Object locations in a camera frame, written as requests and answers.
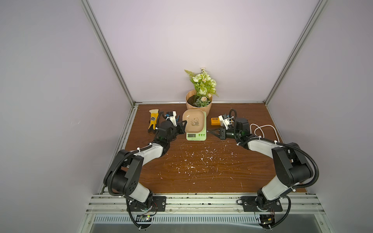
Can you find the beige tray with panda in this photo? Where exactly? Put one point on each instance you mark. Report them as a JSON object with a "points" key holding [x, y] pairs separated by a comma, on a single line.
{"points": [[195, 120]]}

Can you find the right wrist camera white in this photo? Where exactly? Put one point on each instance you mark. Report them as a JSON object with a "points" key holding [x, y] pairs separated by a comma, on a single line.
{"points": [[226, 121]]}

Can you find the green white artificial flowers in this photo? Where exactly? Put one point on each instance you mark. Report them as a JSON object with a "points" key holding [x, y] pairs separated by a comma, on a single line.
{"points": [[204, 85]]}

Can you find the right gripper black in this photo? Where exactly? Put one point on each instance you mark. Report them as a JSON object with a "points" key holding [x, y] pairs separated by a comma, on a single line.
{"points": [[222, 133]]}

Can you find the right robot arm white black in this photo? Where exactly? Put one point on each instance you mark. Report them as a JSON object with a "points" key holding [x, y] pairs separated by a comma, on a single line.
{"points": [[294, 167]]}

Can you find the aluminium front rail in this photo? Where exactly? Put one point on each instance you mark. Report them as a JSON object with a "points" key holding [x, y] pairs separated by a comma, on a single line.
{"points": [[208, 203]]}

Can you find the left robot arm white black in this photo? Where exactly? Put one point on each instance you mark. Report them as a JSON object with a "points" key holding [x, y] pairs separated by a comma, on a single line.
{"points": [[122, 177]]}

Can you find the green electronic scale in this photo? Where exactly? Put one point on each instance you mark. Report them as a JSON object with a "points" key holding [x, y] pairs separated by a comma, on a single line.
{"points": [[201, 136]]}

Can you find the yellow black gardening glove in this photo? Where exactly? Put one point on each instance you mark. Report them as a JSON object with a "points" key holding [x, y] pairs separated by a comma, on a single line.
{"points": [[154, 114]]}

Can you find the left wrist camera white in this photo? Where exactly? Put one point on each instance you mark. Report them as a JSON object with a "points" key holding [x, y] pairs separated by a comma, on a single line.
{"points": [[171, 116]]}

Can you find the orange power strip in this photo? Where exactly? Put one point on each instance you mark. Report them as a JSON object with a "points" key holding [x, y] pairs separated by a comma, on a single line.
{"points": [[215, 121]]}

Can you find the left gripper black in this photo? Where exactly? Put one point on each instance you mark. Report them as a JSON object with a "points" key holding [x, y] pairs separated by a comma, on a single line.
{"points": [[179, 128]]}

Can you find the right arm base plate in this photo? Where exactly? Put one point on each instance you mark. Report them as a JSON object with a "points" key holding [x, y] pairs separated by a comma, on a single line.
{"points": [[259, 204]]}

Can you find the beige flower pot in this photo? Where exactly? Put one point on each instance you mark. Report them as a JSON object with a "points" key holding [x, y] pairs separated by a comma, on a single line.
{"points": [[191, 99]]}

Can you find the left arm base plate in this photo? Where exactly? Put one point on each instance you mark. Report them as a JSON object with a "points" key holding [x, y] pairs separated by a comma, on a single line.
{"points": [[153, 203]]}

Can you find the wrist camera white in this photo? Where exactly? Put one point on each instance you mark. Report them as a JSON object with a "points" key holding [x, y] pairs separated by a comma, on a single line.
{"points": [[226, 121], [171, 116]]}

